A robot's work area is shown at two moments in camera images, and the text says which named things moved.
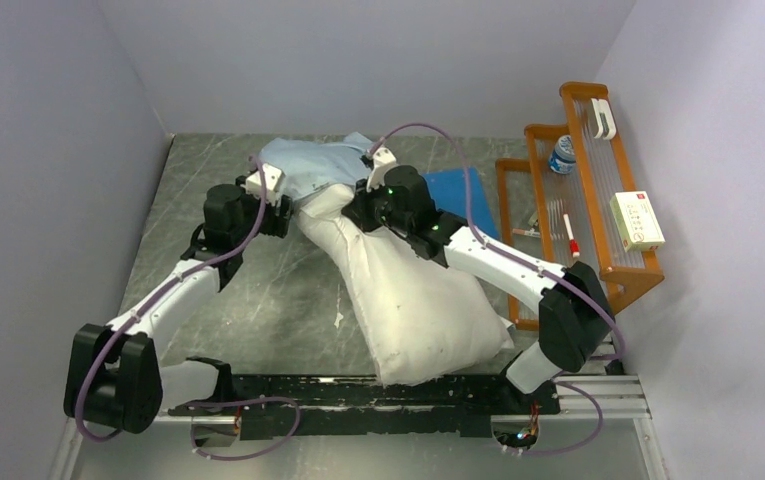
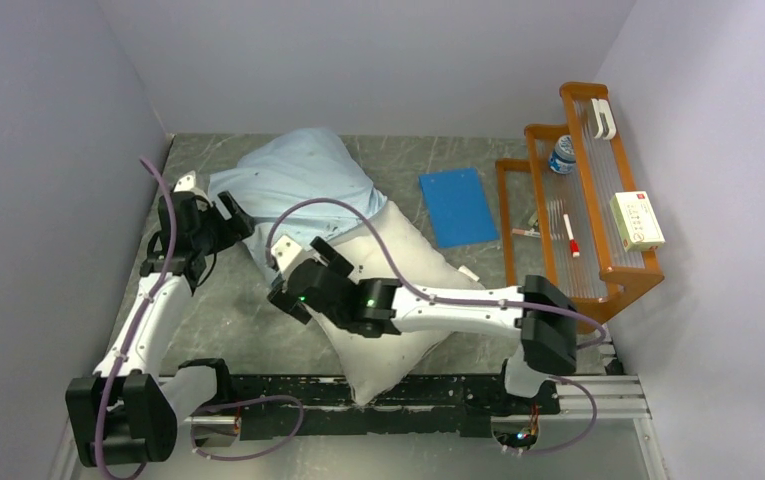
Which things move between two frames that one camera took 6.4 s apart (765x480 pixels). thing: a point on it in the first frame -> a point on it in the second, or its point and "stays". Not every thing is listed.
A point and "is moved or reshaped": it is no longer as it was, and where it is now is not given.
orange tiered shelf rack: (557, 202) stays
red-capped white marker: (575, 249) stays
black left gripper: (277, 225) -> (241, 223)
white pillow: (420, 318) is moved or reshaped
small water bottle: (562, 158) stays
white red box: (636, 221) stays
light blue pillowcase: (307, 165) is moved or reshaped
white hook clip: (603, 106) stays
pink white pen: (526, 232) stays
